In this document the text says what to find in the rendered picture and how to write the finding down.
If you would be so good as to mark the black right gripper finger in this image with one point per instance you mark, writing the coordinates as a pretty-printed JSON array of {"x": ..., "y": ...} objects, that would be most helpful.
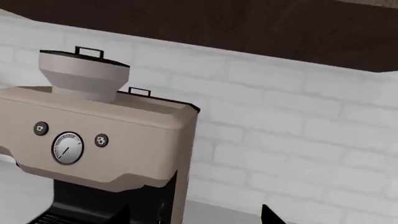
[{"x": 271, "y": 215}]

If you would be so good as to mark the beige espresso coffee machine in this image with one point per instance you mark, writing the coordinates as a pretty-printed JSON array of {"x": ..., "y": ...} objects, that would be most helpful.
[{"x": 102, "y": 130}]

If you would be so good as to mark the beige bean hopper black lid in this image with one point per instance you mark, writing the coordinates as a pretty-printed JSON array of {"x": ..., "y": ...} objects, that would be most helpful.
[{"x": 84, "y": 72}]

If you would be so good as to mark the dark wooden wall cabinet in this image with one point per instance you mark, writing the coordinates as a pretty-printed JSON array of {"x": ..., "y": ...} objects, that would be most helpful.
[{"x": 217, "y": 25}]

